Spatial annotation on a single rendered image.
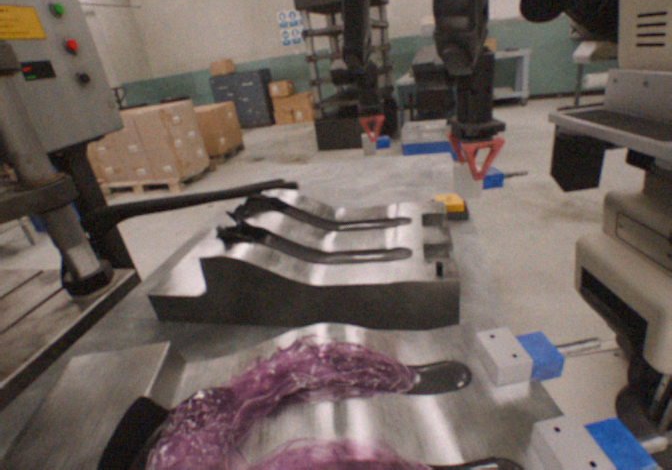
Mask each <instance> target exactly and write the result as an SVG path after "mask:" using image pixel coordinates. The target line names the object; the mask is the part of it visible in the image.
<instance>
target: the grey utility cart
mask: <svg viewBox="0 0 672 470"><path fill-rule="evenodd" d="M518 50H519V51H512V52H504V51H499V52H496V53H495V60H499V59H510V58H516V74H515V88H513V92H509V93H498V94H494V95H493V99H495V100H496V99H501V98H507V99H508V98H511V97H514V98H513V102H514V103H519V102H520V103H519V105H520V106H521V107H525V106H526V105H527V104H528V102H527V98H528V94H529V90H528V77H529V62H530V54H531V51H532V49H518ZM522 57H523V71H522ZM521 74H522V87H521Z"/></svg>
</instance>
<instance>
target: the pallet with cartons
mask: <svg viewBox="0 0 672 470"><path fill-rule="evenodd" d="M194 110H195V113H196V117H197V120H198V124H199V127H200V130H201V133H202V137H203V141H204V144H205V147H206V150H207V154H208V157H209V160H210V159H214V163H215V165H219V164H224V163H226V159H225V158H230V157H234V156H236V155H237V153H236V151H241V150H245V145H244V141H243V136H242V132H241V128H240V124H239V121H238V119H237V115H236V110H235V106H234V102H226V103H220V104H213V105H206V106H199V107H194Z"/></svg>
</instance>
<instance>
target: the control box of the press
mask: <svg viewBox="0 0 672 470"><path fill-rule="evenodd" d="M0 40H4V41H7V43H9V44H12V46H13V49H14V51H15V53H16V56H17V58H18V60H19V62H20V65H21V67H22V69H20V72H19V73H17V74H15V76H14V77H11V78H12V80H13V83H14V85H15V87H16V89H17V91H18V94H19V96H20V98H21V100H22V102H23V104H24V107H25V109H26V111H27V113H28V115H29V117H30V120H31V122H32V124H33V126H34V128H35V130H36V133H37V135H38V137H39V139H40V141H41V143H42V145H43V148H44V150H45V152H46V154H47V156H48V158H49V160H50V162H51V165H52V166H53V167H55V168H56V169H57V171H58V172H59V173H66V174H67V175H70V176H71V178H72V181H73V183H74V185H75V187H76V189H77V191H78V193H79V195H78V196H77V198H76V200H74V201H73V202H72V203H73V205H74V207H75V209H76V211H77V213H78V215H79V217H80V219H81V218H82V217H83V216H84V215H86V214H87V213H89V212H91V211H93V210H95V209H98V208H100V207H103V206H108V203H107V201H106V198H105V196H104V194H103V192H102V189H101V187H100V185H99V182H98V180H97V178H96V175H95V173H94V171H93V168H92V166H91V164H90V161H89V159H88V157H87V151H88V144H89V143H92V142H95V143H98V142H101V141H100V140H101V139H104V138H105V136H104V135H107V134H110V133H113V132H116V131H119V130H122V129H123V128H124V127H125V125H124V123H123V120H122V117H121V115H120V112H119V109H118V106H117V104H116V101H115V98H114V95H113V93H112V90H111V87H110V84H109V82H108V79H107V76H106V73H105V71H104V68H103V65H102V62H101V59H100V57H99V54H98V51H97V48H96V45H95V43H94V40H93V37H92V34H91V31H90V29H89V26H88V23H87V20H86V17H85V15H84V12H83V9H82V6H81V3H80V0H0ZM97 254H98V255H97V256H96V259H97V260H109V262H110V264H111V266H112V268H113V269H134V270H136V272H137V274H138V276H139V278H140V280H141V282H142V279H141V277H140V275H139V272H138V270H137V268H136V266H135V264H134V261H133V259H132V257H131V255H130V253H129V250H128V248H127V246H126V244H125V241H124V239H123V237H122V235H121V232H120V230H119V228H118V226H115V227H114V228H113V229H112V230H111V231H109V233H108V234H107V235H106V236H105V238H104V239H103V241H102V243H101V244H100V247H99V249H98V252H97ZM98 256H99V257H98ZM99 258H100V259H99Z"/></svg>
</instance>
